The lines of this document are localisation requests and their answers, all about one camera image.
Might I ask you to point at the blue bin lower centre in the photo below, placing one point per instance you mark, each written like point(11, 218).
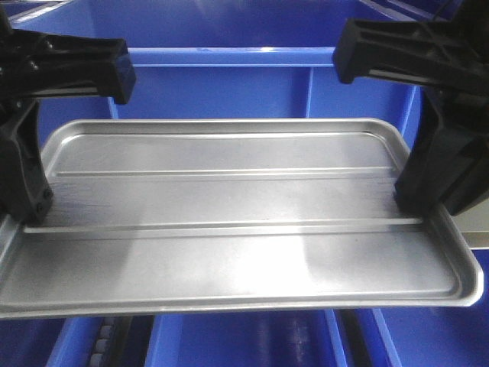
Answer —
point(273, 338)

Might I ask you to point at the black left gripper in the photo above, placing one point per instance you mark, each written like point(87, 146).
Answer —
point(37, 65)

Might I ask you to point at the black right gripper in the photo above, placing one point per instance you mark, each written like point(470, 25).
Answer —
point(448, 163)

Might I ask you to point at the blue bin lower left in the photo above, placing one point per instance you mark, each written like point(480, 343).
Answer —
point(49, 342)

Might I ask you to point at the steel rack front rail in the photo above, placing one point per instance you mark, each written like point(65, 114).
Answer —
point(473, 225)

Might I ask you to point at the lower roller track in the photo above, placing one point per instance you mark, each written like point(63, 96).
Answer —
point(102, 349)

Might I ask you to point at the silver metal tray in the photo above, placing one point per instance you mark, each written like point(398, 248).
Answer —
point(161, 216)

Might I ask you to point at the blue bin lower right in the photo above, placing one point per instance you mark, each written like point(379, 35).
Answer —
point(423, 336)

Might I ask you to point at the blue bin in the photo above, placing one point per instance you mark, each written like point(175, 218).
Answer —
point(423, 336)
point(49, 342)
point(273, 338)

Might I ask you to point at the blue box middle shelf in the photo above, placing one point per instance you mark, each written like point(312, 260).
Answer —
point(226, 59)

